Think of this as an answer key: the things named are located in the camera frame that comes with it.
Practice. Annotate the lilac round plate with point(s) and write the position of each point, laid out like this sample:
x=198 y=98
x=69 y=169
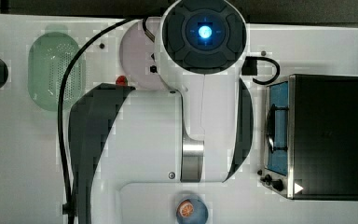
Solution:
x=137 y=60

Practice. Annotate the black toaster oven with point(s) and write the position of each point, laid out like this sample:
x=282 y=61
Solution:
x=311 y=138

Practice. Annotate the red toy tomato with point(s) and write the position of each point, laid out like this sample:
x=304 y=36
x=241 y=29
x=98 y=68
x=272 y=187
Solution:
x=122 y=81

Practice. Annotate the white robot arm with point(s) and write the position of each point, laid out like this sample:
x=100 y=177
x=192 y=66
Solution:
x=198 y=129

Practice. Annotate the green perforated colander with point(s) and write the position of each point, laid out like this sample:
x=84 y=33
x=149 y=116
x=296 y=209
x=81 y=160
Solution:
x=48 y=59

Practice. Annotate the blue bowl with orange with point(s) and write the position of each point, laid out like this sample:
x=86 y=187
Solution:
x=192 y=210

